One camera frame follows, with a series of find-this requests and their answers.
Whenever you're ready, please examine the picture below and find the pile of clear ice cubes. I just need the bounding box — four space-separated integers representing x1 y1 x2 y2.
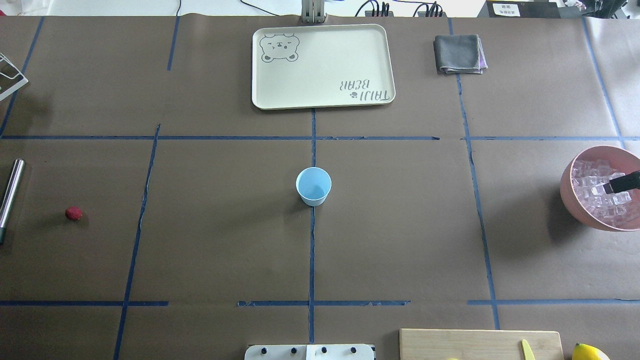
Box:
570 159 640 228

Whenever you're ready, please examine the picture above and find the light blue plastic cup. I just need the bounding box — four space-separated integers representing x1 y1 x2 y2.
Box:
295 167 332 207

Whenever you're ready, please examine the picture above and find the pink bowl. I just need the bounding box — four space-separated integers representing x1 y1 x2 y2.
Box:
560 145 640 231

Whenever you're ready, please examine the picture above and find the yellow lemon near avocado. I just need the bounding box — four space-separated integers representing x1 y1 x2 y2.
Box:
571 342 610 360

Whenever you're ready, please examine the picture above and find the folded grey cloth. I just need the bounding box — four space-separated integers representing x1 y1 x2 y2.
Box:
433 34 489 75

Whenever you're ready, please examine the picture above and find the black box with label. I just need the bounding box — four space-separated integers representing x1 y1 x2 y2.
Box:
477 0 561 19

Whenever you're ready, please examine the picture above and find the bamboo cutting board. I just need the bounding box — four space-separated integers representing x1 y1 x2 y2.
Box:
398 328 565 360

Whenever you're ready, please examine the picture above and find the cream bear tray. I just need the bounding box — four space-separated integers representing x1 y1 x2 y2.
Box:
251 23 396 110

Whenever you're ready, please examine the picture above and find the red strawberry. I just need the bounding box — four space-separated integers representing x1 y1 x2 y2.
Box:
65 206 83 221

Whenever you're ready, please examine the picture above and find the steel muddler with black tip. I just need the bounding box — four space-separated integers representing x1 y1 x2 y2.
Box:
0 158 25 244

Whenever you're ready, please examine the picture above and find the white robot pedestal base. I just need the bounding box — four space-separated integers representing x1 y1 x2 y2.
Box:
244 343 377 360

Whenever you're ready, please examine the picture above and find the aluminium frame post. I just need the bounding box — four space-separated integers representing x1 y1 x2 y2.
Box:
301 0 327 24

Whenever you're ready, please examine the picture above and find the white wire cup rack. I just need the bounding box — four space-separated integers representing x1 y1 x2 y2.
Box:
0 52 29 101

